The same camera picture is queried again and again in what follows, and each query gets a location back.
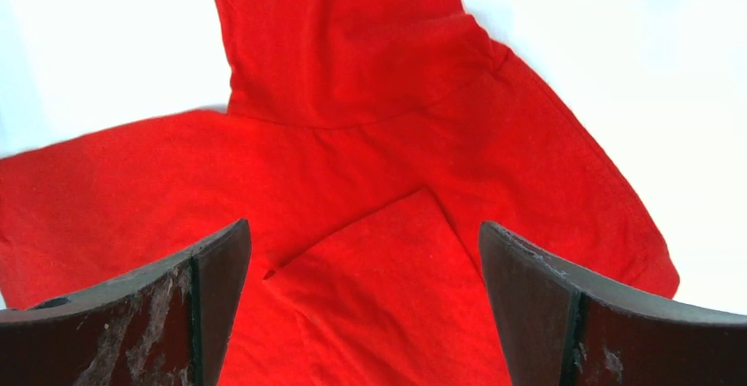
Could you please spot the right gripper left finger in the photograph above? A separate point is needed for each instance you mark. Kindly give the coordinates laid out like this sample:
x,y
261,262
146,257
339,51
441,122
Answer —
x,y
166,323

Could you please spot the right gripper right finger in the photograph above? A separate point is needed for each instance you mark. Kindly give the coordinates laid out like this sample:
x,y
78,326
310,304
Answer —
x,y
562,324

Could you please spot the red t shirt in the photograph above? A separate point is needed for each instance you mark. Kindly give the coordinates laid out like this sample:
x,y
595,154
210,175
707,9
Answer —
x,y
365,141

